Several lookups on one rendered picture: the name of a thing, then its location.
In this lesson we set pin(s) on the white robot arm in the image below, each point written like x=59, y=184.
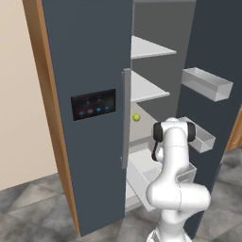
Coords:
x=176, y=189

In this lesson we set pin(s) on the lemon wedge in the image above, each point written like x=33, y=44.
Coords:
x=136, y=117

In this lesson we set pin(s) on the white fridge shelf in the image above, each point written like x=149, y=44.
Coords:
x=146, y=89
x=148, y=48

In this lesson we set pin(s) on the white fridge drawer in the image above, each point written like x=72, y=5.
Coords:
x=141, y=176

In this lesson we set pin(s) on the open dark grey fridge door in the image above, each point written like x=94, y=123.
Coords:
x=217, y=63

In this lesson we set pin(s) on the brown wooden side panel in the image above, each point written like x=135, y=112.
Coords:
x=47, y=104

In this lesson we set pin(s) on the grey door bin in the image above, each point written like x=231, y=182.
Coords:
x=203, y=138
x=206, y=83
x=187, y=174

